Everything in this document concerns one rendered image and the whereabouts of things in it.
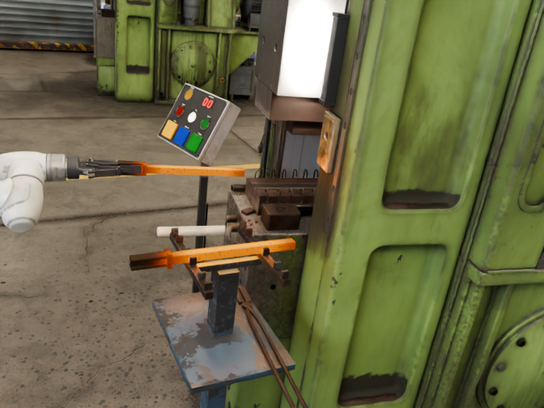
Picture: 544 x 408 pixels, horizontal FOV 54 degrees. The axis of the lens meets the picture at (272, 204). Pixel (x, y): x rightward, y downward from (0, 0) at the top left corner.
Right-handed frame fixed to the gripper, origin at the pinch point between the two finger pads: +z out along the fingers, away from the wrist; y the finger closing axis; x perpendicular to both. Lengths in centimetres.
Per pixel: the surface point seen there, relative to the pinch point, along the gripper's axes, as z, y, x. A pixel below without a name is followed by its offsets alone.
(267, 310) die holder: 47, 22, -47
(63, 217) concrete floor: -37, -178, -106
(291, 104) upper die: 51, 8, 26
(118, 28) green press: 7, -489, -21
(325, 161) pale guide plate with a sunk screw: 56, 32, 15
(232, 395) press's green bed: 38, 20, -88
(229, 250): 23, 53, -3
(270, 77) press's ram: 44, 4, 34
